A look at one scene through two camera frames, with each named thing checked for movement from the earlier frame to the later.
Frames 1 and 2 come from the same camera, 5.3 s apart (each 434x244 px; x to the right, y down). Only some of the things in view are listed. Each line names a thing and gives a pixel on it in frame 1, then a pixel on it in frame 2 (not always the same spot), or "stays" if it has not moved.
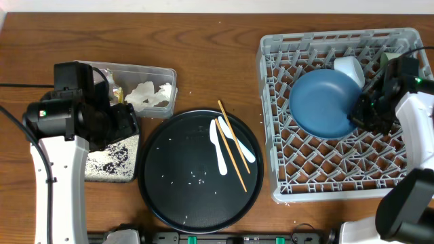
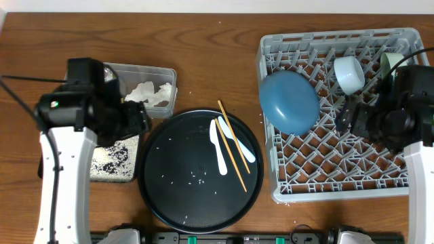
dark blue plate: [321, 101] → [289, 102]
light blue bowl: [350, 66] stays
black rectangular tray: [115, 163] stays
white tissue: [143, 95] stays
